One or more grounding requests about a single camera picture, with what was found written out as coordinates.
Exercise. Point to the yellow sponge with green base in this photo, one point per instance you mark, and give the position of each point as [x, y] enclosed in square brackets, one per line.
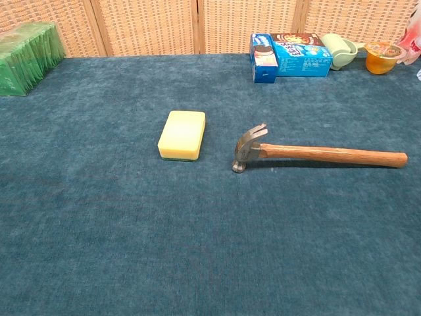
[182, 135]

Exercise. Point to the teal table cloth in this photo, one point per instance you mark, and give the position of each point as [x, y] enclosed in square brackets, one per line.
[210, 214]

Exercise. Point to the blue Oreo cookie box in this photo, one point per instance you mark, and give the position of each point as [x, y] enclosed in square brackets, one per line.
[263, 59]

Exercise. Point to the light blue snack box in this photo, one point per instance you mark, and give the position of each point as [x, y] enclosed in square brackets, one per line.
[302, 59]

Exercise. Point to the woven rattan folding screen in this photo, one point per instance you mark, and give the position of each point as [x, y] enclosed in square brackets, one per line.
[210, 23]

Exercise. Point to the brown cookie box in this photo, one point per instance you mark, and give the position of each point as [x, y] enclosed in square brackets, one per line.
[301, 38]

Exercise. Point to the pale green plastic cup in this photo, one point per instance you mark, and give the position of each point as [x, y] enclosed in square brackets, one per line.
[340, 49]

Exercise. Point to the orange jelly cup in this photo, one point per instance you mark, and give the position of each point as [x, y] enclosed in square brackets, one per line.
[381, 59]

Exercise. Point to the green wrapped package block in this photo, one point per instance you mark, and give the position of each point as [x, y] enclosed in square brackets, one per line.
[23, 61]

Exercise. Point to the pink white plastic bag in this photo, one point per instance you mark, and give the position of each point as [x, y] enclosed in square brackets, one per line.
[411, 39]

